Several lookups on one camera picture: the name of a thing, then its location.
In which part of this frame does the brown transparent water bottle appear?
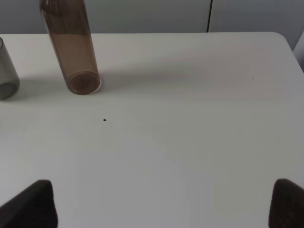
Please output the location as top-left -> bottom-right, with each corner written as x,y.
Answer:
39,0 -> 101,95

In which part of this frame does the grey plastic cup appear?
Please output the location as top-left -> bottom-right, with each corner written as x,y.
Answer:
0,38 -> 20,100

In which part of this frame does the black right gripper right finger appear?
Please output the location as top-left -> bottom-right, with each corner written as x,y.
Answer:
268,179 -> 304,228

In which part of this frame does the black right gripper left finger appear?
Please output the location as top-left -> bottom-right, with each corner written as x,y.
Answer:
0,180 -> 58,228

